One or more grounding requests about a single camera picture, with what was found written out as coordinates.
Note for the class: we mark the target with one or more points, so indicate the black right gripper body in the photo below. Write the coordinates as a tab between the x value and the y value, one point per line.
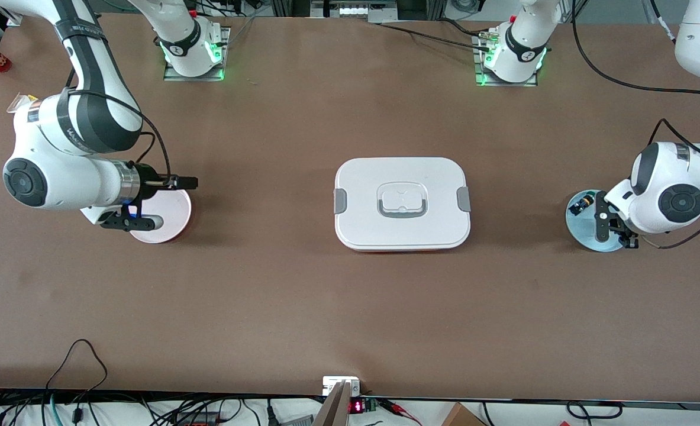
148	182

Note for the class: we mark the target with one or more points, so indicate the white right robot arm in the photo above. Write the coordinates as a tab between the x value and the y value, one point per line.
60	177

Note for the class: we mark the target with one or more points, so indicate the white lidded lunch box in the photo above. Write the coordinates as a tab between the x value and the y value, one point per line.
403	228

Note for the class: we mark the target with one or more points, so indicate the brown cardboard box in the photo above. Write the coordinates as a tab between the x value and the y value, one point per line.
459	417

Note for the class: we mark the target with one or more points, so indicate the pink round plate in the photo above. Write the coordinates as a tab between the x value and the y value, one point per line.
172	219

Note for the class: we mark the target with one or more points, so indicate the light blue round plate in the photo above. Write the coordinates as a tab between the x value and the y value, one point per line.
580	231

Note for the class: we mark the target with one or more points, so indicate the yellow white paper packet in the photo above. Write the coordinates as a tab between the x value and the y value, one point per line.
17	103

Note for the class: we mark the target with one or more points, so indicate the white power strip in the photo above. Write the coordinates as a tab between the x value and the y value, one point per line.
355	10

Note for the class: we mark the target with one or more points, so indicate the grey metal bar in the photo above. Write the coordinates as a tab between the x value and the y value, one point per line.
333	408

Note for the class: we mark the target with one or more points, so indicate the small red digit display module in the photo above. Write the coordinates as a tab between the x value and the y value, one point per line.
357	406

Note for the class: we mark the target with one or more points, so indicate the red clip test lead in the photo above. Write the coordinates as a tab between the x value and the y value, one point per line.
394	407

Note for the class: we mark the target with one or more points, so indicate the blue green push-button switch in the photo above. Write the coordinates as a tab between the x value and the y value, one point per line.
580	204

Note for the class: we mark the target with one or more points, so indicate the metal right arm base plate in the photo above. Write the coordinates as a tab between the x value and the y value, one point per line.
172	77

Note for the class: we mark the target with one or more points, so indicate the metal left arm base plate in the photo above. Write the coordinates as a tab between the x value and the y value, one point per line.
481	81

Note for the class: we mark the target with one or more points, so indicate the white mounting bracket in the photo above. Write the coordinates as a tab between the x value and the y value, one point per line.
329	384

